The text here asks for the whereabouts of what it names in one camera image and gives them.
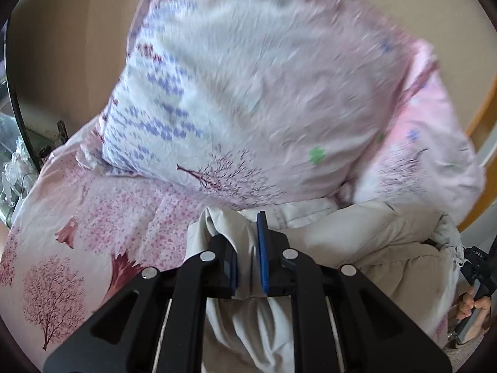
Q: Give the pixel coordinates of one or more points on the pink floral bed sheet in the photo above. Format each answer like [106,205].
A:
[80,235]

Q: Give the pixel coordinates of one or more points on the right pink floral pillow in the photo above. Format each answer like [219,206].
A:
[425,157]

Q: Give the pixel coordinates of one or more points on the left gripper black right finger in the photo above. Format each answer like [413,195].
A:
[341,321]

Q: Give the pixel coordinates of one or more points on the person's right hand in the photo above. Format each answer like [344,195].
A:
[468,306]

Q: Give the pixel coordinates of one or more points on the pink floral pillow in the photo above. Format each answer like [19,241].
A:
[253,102]
[425,157]

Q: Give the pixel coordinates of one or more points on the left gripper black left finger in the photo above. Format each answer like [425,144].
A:
[155,323]

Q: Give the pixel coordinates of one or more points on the left pink floral pillow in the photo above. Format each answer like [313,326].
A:
[253,102]

